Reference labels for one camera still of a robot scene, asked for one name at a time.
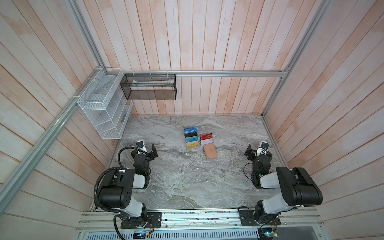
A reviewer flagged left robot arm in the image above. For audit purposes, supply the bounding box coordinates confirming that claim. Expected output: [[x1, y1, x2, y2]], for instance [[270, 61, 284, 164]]
[[94, 141, 158, 228]]

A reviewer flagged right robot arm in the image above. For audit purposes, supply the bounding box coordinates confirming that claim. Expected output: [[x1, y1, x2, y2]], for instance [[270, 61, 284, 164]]
[[244, 141, 323, 224]]

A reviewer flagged black card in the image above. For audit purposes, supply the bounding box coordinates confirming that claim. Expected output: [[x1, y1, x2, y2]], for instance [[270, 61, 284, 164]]
[[185, 132, 198, 138]]

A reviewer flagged yellow VIP card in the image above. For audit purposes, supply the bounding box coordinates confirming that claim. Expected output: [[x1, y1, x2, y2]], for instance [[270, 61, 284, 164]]
[[186, 141, 199, 148]]

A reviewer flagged teal VIP card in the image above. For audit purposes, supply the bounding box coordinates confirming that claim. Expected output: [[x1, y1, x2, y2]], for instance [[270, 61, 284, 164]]
[[185, 136, 199, 143]]

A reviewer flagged red card on stand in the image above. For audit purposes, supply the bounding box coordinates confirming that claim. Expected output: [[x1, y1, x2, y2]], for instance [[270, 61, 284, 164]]
[[200, 133, 212, 141]]

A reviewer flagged blue card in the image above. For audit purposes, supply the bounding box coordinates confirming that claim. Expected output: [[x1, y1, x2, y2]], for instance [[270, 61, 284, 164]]
[[184, 127, 197, 134]]

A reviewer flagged white pink card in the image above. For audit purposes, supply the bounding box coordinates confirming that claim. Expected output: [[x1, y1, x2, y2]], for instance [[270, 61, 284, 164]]
[[201, 138, 213, 146]]

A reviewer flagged black mesh basket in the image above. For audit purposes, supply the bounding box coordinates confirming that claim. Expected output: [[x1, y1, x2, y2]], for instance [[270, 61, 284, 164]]
[[120, 73, 177, 101]]

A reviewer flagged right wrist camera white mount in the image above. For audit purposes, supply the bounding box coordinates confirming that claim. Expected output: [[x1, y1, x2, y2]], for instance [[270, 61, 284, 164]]
[[257, 141, 269, 155]]

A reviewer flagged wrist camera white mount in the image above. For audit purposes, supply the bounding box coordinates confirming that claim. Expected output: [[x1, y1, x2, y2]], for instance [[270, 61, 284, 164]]
[[136, 141, 147, 154], [257, 141, 269, 155]]

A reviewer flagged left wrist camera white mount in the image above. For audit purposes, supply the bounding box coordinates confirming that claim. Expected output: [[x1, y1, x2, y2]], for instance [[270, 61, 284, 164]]
[[136, 141, 147, 154]]

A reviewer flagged black corrugated cable hose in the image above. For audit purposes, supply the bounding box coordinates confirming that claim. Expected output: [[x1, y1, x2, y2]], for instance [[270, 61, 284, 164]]
[[93, 166, 124, 214]]

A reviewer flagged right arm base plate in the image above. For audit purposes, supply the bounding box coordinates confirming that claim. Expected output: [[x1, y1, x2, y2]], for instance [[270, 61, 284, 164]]
[[238, 209, 281, 227]]

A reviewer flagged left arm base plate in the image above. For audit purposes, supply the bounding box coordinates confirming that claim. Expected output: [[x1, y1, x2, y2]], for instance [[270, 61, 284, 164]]
[[121, 212, 162, 230]]

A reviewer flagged white wire mesh shelf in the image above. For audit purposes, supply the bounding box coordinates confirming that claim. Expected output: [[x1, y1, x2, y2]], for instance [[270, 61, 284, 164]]
[[78, 68, 133, 140]]

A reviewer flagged aluminium front rail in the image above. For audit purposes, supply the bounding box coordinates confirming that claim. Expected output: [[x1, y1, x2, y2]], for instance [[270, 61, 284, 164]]
[[76, 207, 325, 233]]

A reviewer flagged horizontal aluminium wall rail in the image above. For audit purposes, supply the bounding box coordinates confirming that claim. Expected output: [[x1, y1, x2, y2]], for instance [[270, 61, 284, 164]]
[[106, 68, 288, 78]]

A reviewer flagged left aluminium wall rail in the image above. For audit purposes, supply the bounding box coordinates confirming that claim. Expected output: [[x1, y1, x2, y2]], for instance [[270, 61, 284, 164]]
[[1, 67, 102, 215]]

